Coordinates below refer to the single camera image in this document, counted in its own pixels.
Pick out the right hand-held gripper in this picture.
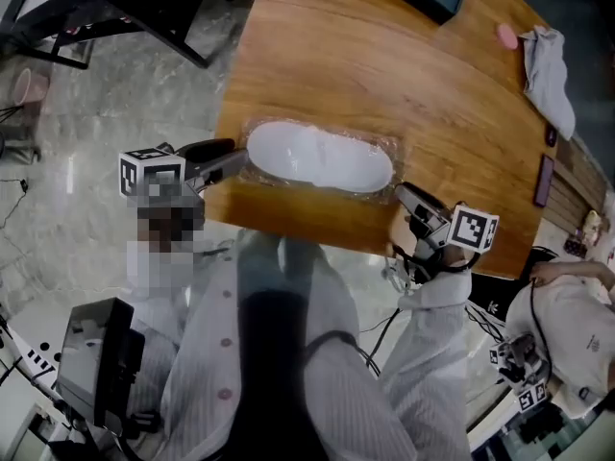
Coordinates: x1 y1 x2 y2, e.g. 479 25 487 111
393 182 501 285

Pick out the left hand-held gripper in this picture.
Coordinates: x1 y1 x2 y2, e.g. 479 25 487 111
118 137 252 210

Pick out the clear plastic bag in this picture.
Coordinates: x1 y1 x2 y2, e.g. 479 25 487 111
237 115 407 206

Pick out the white slipper footwear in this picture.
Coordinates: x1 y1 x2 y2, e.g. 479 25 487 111
245 121 393 194

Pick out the person's right forearm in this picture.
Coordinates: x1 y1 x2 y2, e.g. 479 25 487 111
397 252 475 321

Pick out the person's left forearm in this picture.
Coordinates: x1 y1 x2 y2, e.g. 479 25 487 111
125 194 232 302

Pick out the purple phone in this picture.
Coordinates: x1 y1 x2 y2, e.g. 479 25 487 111
532 155 555 208

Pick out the black chair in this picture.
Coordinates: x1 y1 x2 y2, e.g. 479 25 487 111
0 0 237 70

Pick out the wooden slatted bench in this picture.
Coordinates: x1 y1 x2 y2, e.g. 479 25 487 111
541 134 612 242

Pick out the grey cloth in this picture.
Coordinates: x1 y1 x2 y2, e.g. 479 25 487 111
517 25 578 142

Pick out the pink round object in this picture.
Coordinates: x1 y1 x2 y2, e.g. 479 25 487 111
495 22 520 52

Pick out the person's white striped coat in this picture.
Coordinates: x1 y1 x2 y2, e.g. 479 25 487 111
125 228 475 461

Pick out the pink cup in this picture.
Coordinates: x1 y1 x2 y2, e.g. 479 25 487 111
12 68 51 106

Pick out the black box device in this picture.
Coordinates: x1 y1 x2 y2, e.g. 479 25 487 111
55 297 147 440

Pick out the thin black floor cable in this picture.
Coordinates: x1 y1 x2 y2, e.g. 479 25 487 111
0 177 30 232

